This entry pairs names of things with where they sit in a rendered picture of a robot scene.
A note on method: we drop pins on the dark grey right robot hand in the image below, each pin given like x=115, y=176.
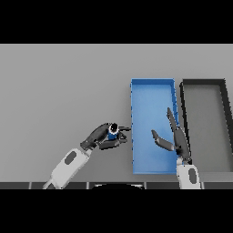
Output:
x=179, y=140

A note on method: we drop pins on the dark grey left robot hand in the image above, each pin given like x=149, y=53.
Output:
x=94, y=136

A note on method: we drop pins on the blue pipe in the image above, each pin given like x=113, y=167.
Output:
x=113, y=131

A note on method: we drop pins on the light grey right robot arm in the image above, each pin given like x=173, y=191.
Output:
x=188, y=176

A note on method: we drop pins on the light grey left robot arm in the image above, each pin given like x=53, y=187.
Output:
x=67, y=167

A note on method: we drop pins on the blue bin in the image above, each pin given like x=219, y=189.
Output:
x=153, y=127

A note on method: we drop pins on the dark grey bin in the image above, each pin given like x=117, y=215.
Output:
x=207, y=127

